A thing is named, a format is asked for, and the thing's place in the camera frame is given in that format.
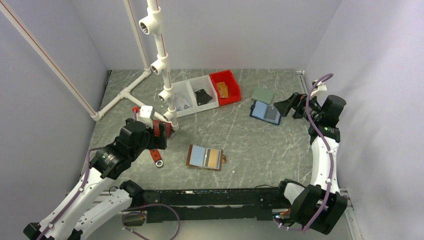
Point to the green card holder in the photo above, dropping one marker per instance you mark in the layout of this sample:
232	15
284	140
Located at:
263	95

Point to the white vip card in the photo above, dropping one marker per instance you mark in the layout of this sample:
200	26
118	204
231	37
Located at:
182	102

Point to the grey card in blue holder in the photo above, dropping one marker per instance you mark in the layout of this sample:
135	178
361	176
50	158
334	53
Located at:
271	114

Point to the blue card holder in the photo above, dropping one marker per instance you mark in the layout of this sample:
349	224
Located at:
257	111

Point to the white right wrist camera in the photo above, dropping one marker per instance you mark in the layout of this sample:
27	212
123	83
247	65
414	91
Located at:
319	89

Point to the adjustable wrench red handle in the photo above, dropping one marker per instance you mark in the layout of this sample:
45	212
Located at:
158	161

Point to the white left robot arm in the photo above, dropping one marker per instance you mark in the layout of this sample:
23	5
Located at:
72	219

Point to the black card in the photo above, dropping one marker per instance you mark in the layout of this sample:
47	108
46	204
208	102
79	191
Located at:
202	97

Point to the orange card in bin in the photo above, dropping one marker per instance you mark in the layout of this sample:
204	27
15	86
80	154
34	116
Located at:
222	90

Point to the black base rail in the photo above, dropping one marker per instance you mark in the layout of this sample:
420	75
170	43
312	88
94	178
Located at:
260	203

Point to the dark red card holder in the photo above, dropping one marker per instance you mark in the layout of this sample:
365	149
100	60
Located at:
156	128

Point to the clear middle plastic bin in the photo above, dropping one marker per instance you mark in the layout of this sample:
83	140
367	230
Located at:
203	82

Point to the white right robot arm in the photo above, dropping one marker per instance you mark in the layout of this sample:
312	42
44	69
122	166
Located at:
319	205

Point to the brown leather card holder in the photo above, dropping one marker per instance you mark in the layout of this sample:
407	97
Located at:
197	157

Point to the clear plastic bin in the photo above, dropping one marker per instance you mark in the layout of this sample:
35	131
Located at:
203	82
185	88

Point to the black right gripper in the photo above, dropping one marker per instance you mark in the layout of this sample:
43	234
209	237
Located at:
297	101

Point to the clear left plastic bin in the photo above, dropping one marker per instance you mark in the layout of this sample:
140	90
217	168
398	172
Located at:
185	88

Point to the white pvc pipe frame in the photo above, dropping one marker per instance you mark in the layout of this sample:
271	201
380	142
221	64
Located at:
13	18

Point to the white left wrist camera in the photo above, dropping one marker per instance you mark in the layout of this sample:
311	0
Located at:
144	114

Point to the red plastic bin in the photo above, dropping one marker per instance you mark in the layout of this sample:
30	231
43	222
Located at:
233	87

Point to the gold card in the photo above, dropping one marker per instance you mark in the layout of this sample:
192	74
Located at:
214	158

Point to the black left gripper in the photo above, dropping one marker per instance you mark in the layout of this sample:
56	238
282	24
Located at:
156	142

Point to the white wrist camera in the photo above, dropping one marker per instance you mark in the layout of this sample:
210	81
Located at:
319	89
144	114

